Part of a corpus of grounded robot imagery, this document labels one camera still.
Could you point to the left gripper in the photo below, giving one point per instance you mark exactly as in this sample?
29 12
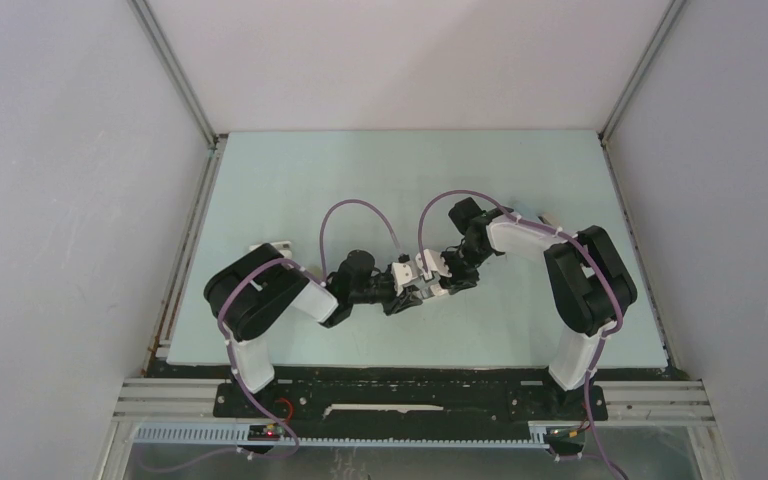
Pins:
397 303

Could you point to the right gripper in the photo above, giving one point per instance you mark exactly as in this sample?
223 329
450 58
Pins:
457 282

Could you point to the white staple box sleeve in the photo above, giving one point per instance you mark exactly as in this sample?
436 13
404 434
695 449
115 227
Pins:
434 291

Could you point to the white stapler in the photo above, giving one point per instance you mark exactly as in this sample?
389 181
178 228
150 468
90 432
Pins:
283 247

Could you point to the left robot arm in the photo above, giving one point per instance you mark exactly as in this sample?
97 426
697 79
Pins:
251 294

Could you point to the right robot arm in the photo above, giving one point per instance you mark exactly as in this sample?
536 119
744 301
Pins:
590 283

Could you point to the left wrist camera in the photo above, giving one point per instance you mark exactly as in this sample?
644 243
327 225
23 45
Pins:
406 274

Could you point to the right aluminium frame post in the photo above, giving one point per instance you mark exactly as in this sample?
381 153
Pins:
664 28

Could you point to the aluminium frame post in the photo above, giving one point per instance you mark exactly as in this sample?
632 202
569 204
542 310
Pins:
146 17
664 28

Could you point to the left aluminium frame post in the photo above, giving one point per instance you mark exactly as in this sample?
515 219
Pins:
146 17

